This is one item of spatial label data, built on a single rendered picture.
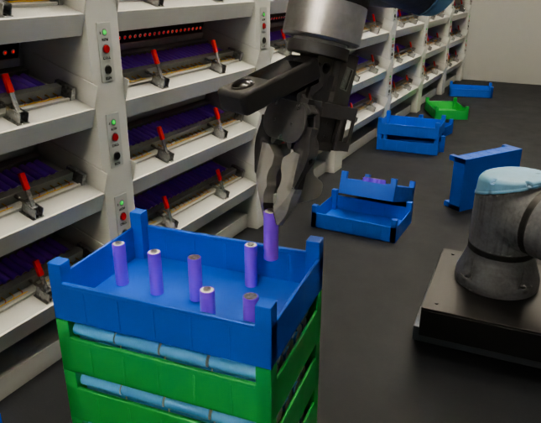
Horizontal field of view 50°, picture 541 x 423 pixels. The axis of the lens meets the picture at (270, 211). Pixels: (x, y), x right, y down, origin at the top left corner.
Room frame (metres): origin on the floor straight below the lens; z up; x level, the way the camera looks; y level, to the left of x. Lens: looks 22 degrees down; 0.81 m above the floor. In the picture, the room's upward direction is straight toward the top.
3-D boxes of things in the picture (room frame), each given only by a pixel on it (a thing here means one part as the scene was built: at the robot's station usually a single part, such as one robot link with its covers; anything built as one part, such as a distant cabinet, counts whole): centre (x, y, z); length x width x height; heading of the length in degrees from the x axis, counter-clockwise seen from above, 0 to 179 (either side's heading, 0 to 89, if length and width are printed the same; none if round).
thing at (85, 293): (0.69, 0.10, 0.44); 0.30 x 0.20 x 0.08; 69
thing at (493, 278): (1.24, -0.54, 0.19); 0.19 x 0.19 x 0.10
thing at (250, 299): (0.59, 0.02, 0.44); 0.02 x 0.02 x 0.06
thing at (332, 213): (1.90, -0.32, 0.04); 0.30 x 0.20 x 0.08; 62
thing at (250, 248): (0.73, 0.03, 0.44); 0.02 x 0.02 x 0.06
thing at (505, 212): (1.23, -0.55, 0.32); 0.17 x 0.15 x 0.18; 34
